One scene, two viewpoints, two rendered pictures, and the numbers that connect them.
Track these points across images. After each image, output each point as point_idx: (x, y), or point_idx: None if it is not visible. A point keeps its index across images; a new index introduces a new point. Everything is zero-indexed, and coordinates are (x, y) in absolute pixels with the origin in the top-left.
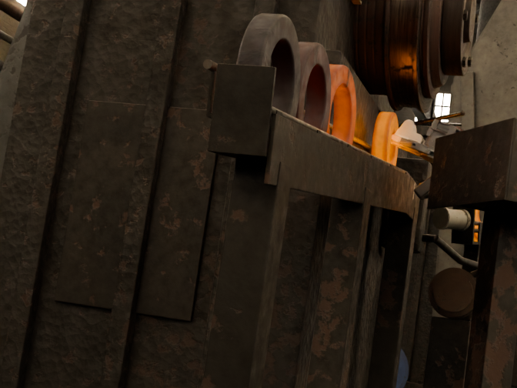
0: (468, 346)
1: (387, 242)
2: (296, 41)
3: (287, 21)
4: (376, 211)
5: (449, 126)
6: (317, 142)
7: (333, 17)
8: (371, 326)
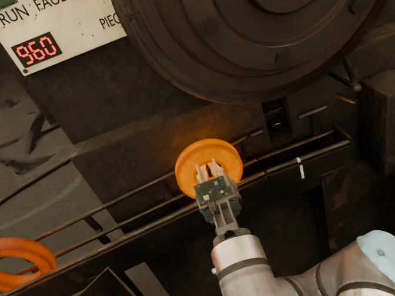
0: None
1: (313, 188)
2: None
3: None
4: (327, 144)
5: (200, 201)
6: None
7: (94, 90)
8: (377, 199)
